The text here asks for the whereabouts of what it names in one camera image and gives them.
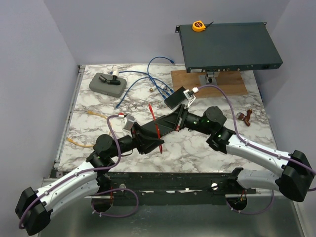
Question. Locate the black T-shaped fitting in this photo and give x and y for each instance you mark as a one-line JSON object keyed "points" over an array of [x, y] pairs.
{"points": [[113, 81]]}

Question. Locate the dark green rack unit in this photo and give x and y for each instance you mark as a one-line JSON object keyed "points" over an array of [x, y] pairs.
{"points": [[228, 47]]}

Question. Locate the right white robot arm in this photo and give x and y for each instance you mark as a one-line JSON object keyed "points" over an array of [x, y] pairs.
{"points": [[288, 173]]}

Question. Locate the grey case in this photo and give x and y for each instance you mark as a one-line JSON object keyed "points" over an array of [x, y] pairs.
{"points": [[111, 90]]}

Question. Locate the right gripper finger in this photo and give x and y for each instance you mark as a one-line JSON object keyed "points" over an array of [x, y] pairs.
{"points": [[171, 118], [166, 128]]}

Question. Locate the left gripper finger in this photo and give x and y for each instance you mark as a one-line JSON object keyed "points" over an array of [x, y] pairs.
{"points": [[142, 134], [151, 144]]}

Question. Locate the black TP-Link network switch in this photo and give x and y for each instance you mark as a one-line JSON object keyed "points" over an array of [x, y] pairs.
{"points": [[151, 127]]}

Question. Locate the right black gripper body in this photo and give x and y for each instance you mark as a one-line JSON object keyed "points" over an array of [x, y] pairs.
{"points": [[184, 120]]}

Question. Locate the grey metal stand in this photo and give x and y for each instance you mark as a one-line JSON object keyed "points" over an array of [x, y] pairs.
{"points": [[209, 78]]}

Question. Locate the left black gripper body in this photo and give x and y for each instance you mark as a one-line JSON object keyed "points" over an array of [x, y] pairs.
{"points": [[137, 140]]}

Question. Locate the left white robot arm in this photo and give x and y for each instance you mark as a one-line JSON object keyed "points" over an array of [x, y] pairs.
{"points": [[36, 207]]}

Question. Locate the yellow tape measure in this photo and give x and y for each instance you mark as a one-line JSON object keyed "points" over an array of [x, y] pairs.
{"points": [[199, 26]]}

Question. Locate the red-brown handle tool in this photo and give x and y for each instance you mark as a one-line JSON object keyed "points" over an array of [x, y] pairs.
{"points": [[245, 117]]}

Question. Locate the wooden board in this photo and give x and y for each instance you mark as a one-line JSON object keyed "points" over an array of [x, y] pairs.
{"points": [[230, 82]]}

